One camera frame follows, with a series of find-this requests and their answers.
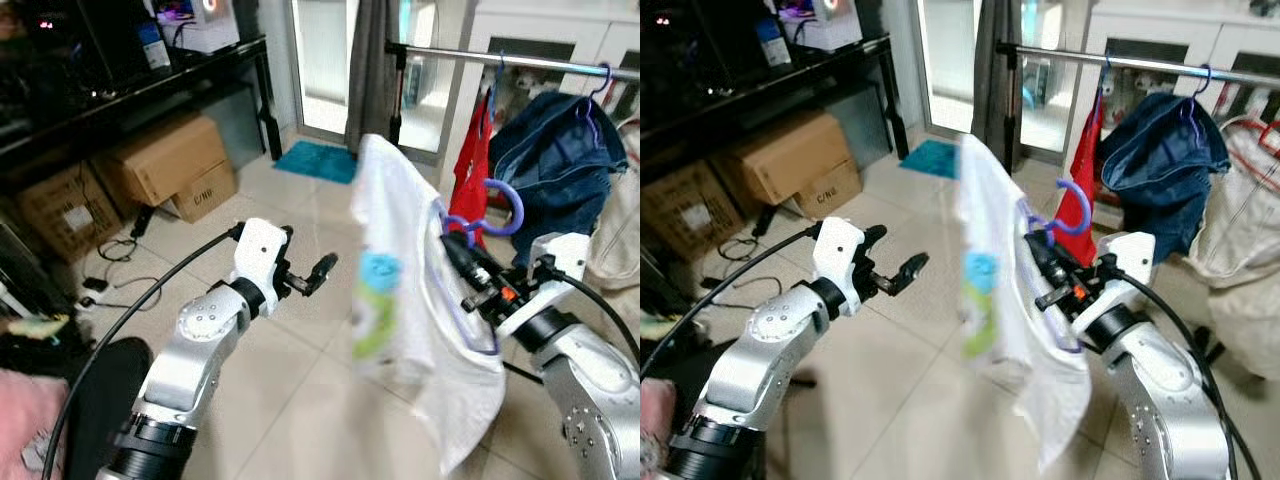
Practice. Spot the white cabinet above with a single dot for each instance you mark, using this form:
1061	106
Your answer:
540	25
1150	25

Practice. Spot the metal clothes rack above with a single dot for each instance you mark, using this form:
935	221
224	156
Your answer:
1140	62
520	60

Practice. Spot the white computer case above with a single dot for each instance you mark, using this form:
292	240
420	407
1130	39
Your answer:
830	35
205	35

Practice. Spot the blue hanger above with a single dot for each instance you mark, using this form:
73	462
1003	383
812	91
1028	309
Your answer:
1100	100
488	110

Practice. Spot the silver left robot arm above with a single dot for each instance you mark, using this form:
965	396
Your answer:
760	350
195	350

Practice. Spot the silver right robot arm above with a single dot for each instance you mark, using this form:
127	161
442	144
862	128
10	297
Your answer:
1160	400
590	390

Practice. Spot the red garment with white print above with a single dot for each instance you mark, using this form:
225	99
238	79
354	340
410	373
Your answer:
470	170
1085	160

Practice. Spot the cardboard box with white label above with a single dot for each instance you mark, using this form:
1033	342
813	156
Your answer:
685	210
60	215

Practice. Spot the black power adapter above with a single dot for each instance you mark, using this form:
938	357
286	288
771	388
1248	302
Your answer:
142	222
762	222

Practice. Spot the large plain cardboard box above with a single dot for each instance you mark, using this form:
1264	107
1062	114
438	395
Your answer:
790	155
160	155

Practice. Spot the grey curtain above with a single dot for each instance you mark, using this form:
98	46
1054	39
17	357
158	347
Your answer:
995	70
372	70

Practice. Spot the red hanger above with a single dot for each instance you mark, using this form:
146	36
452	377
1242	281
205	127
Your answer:
630	125
1262	135

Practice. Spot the black shelf table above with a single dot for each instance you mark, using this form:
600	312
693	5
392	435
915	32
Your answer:
150	85
770	80

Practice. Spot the teal floor mat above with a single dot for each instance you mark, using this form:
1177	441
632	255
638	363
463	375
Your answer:
930	158
315	162

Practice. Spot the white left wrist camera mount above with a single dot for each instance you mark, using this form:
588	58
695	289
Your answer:
258	250
838	250

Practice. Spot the pink cloth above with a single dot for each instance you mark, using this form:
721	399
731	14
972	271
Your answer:
655	430
25	420

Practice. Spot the beige garment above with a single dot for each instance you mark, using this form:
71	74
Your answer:
1240	230
620	230

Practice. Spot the white shirt blue green print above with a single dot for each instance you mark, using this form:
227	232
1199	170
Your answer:
400	220
1000	220

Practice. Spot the blue denim garment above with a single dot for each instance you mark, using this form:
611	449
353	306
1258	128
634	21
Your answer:
555	160
1165	160

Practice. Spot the cardboard box with black print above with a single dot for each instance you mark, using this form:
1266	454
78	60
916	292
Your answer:
205	195
830	195

